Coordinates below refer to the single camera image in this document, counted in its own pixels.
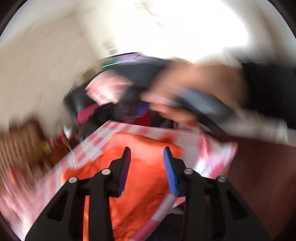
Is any orange fleece pant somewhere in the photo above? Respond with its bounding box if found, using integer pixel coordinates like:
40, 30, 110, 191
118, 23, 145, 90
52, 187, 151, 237
62, 132, 184, 240

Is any person's right hand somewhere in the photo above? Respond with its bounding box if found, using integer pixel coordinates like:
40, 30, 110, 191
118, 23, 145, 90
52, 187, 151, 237
141, 63, 247, 131

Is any magenta garment on chair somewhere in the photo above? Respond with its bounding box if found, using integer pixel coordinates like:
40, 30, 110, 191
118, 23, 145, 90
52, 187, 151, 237
76, 103, 99, 125

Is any dark wooden nightstand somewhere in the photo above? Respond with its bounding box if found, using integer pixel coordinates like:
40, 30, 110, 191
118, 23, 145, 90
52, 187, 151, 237
43, 132, 79, 168

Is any pink pillow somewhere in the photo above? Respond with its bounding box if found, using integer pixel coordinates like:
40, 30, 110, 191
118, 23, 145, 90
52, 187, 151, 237
85, 70, 133, 106

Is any tufted tan headboard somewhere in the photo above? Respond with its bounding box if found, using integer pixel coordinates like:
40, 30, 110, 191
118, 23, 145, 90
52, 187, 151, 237
1, 119, 46, 174

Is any black leather armchair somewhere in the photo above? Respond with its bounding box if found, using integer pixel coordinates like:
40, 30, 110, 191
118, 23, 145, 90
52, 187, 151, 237
63, 53, 171, 141

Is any pink white checkered cloth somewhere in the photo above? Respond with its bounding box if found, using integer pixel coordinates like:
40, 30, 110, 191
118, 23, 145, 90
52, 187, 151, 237
1, 121, 237, 240

